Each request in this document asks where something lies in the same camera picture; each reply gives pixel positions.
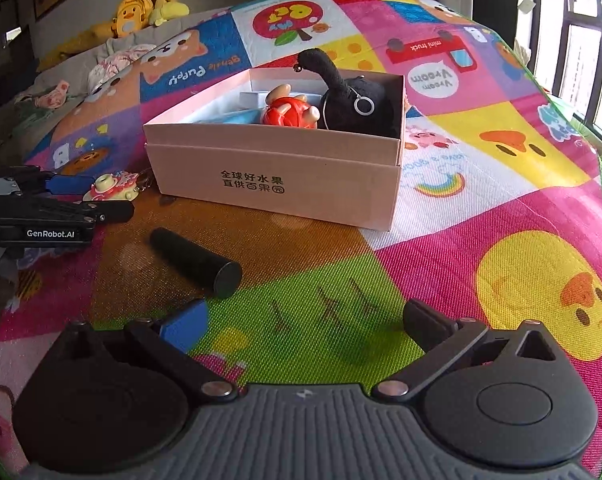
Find yellow dog plush with banana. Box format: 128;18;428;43
143;0;191;27

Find small pink floral cloth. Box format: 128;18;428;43
33;79;72;110

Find colourful cartoon play mat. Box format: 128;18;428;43
0;0;602;480

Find black plush toy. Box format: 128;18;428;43
295;48;402;139

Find yellow long cloth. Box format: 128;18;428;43
38;20;118;69

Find pink flowered keychain toy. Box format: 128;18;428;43
83;170;156;204

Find white floral cloth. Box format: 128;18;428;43
88;44;158;94

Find red round toy figure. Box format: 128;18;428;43
261;85;322;130

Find grey sofa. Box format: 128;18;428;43
0;0;232;171

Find pink cardboard box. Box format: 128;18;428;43
142;67;406;234

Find black window frame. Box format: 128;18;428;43
511;0;602;151

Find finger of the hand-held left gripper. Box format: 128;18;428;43
8;165;100;196
13;199;134;225

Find black cylinder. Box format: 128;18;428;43
148;227;244;300

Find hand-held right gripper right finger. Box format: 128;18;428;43
372;299;558;404

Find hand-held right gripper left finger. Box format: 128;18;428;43
61;299;240;406

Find blue tissue packet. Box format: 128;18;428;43
191;91;270;126

